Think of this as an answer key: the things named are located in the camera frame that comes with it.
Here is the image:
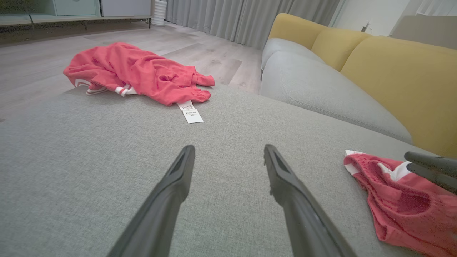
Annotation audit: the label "grey fabric ottoman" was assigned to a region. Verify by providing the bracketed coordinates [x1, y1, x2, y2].
[0, 84, 457, 257]

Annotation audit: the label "grey sofa seat cushion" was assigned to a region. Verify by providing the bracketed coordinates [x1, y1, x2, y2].
[262, 37, 326, 70]
[260, 51, 413, 144]

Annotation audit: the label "grey pleated curtain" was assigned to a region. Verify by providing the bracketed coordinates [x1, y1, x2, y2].
[166, 0, 341, 50]

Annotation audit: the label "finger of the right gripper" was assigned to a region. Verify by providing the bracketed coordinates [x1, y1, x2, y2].
[404, 151, 457, 179]
[406, 163, 457, 195]

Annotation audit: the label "large yellow sofa back cushion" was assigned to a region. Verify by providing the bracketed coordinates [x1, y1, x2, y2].
[340, 36, 457, 159]

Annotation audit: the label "white sheer curtain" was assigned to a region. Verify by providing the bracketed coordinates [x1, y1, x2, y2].
[416, 0, 457, 16]

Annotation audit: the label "low cabinet with pale drawers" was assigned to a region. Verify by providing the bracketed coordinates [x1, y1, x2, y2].
[0, 0, 152, 32]

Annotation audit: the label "red shorts with white stripe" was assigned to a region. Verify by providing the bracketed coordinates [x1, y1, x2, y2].
[343, 150, 457, 257]

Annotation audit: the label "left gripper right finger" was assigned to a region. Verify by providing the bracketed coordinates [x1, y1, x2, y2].
[263, 144, 357, 257]

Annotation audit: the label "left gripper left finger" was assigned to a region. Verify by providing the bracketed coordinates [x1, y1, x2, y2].
[107, 145, 196, 257]

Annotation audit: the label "red shirt with white sleeves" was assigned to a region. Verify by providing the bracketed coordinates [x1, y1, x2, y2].
[63, 42, 215, 124]

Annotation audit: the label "white ribbed cylindrical appliance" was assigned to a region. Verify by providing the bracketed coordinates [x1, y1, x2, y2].
[152, 0, 167, 27]

